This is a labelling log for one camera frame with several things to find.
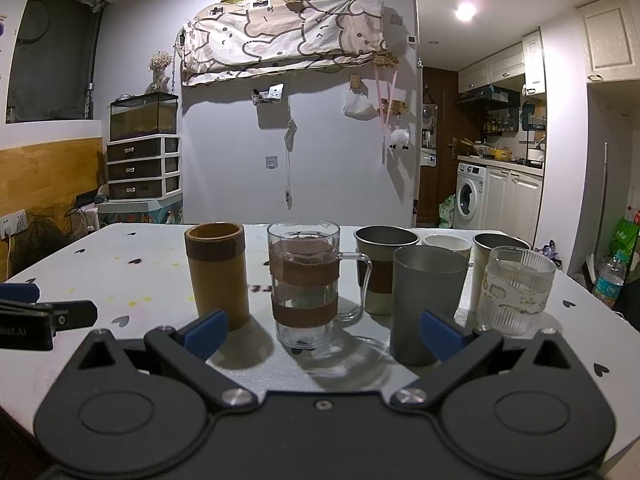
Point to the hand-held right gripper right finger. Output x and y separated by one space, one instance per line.
442 336

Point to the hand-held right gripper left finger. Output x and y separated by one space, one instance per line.
206 334

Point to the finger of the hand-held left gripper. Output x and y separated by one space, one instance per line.
75 315
21 292

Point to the plain grey metal cup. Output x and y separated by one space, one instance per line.
425 290

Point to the bamboo cup with brown band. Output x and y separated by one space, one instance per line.
216 280

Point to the steel cup at back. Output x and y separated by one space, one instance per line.
480 270

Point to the ribbed glass cup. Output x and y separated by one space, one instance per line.
515 295

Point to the white cup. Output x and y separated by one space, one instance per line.
447 246

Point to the metal cup with brown sleeve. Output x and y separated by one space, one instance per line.
376 270

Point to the glass mug with brown bands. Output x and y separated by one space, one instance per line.
304 280

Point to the patterned cloth covered stand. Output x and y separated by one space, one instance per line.
140 212

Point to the green plastic bag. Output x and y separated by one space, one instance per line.
447 212

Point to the snack packet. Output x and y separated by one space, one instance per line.
549 254

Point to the white washing machine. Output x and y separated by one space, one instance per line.
470 195

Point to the white kitchen base cabinet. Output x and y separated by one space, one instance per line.
512 205

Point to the plastic drawer unit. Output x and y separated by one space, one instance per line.
142 167

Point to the plastic water bottle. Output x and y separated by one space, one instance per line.
610 282

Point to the brown wooden door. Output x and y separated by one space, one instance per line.
440 160

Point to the white plush toy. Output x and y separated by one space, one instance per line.
400 140

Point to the glass fish tank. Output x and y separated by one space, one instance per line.
144 117

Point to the black kitchen rack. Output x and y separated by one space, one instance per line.
497 105

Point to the dark window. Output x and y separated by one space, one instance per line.
55 55

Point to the white plastic bag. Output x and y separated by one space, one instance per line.
358 107

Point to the dried flower bouquet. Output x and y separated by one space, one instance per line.
161 67

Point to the white upper kitchen cabinets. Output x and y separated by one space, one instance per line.
500 62

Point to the small wooden sign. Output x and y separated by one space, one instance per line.
386 59

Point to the printed blanket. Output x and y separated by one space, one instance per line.
280 30

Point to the round ceiling light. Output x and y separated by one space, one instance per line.
466 11

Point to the white wall socket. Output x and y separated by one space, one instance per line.
12 224

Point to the clear wall holder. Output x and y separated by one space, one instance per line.
267 95

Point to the white wall cabinet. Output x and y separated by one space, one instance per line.
607 35

